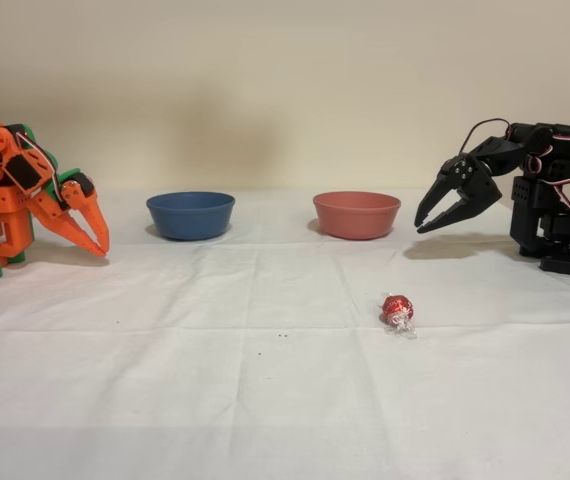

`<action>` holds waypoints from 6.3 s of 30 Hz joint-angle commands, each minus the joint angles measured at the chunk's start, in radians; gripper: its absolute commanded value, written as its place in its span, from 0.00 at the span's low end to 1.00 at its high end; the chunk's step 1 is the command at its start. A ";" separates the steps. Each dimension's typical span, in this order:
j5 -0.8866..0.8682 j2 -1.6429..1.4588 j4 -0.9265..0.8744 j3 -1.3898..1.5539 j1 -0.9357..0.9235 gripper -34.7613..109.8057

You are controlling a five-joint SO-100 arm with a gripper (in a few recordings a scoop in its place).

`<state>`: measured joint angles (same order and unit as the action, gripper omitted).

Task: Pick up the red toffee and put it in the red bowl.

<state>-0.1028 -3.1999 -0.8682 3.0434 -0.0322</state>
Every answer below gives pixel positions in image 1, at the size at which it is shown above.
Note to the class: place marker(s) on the red candy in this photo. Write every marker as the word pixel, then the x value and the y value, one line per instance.
pixel 398 306

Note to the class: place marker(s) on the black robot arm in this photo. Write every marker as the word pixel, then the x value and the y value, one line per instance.
pixel 560 165

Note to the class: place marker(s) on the red bowl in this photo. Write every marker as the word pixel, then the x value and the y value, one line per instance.
pixel 356 217

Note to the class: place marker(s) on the blue bowl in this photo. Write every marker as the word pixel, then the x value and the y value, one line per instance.
pixel 190 220

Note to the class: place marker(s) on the white tablecloth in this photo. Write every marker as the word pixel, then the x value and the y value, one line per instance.
pixel 265 390

